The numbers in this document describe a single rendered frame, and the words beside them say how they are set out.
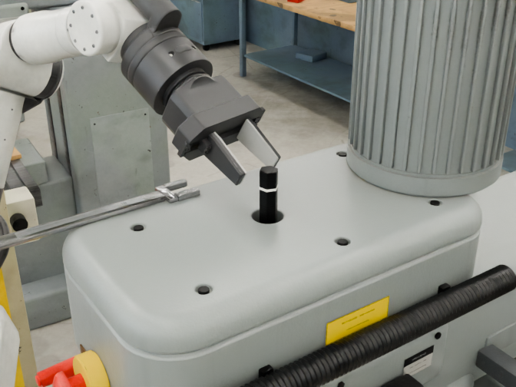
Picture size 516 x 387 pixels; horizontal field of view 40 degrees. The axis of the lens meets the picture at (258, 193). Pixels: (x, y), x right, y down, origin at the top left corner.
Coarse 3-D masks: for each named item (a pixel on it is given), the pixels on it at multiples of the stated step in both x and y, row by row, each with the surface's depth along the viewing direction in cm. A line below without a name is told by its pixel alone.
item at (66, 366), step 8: (64, 360) 87; (72, 360) 86; (48, 368) 85; (56, 368) 85; (64, 368) 86; (72, 368) 86; (40, 376) 84; (48, 376) 84; (40, 384) 84; (48, 384) 85
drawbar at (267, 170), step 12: (264, 168) 79; (276, 168) 79; (264, 180) 79; (276, 180) 79; (264, 192) 80; (276, 192) 80; (264, 204) 80; (276, 204) 81; (264, 216) 81; (276, 216) 82
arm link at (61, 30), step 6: (60, 12) 92; (66, 12) 91; (60, 18) 91; (66, 18) 90; (60, 24) 91; (66, 24) 90; (60, 30) 91; (66, 30) 90; (60, 36) 92; (66, 36) 91; (60, 42) 92; (66, 42) 91; (72, 42) 91; (66, 48) 93; (72, 48) 92; (72, 54) 94; (78, 54) 93
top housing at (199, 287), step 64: (256, 192) 87; (320, 192) 87; (384, 192) 87; (64, 256) 77; (128, 256) 74; (192, 256) 74; (256, 256) 74; (320, 256) 74; (384, 256) 76; (448, 256) 83; (128, 320) 66; (192, 320) 65; (256, 320) 68; (320, 320) 74; (128, 384) 69; (192, 384) 67
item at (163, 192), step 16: (160, 192) 86; (192, 192) 86; (96, 208) 82; (112, 208) 82; (128, 208) 82; (48, 224) 79; (64, 224) 79; (80, 224) 79; (0, 240) 76; (16, 240) 76
